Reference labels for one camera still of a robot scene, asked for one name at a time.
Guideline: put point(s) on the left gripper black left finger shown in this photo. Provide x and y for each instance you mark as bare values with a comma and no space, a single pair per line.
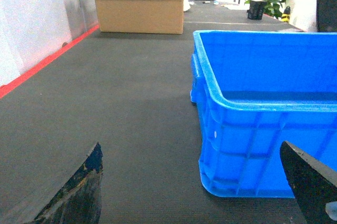
79,199

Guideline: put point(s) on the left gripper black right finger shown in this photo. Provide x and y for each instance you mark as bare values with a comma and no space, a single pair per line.
312,182

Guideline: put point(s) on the blue plastic crate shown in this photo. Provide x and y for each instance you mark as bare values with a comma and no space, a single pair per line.
253,91

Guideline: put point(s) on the large open cardboard box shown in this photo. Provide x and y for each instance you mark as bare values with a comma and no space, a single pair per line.
140,16

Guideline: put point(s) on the black and yellow bottle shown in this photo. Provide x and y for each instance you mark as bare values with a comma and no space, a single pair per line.
286,15

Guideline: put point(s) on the black equipment at right edge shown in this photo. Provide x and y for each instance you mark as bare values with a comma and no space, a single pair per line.
326,15

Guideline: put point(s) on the black mesh pen holder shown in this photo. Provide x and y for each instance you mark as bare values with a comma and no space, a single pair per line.
256,9

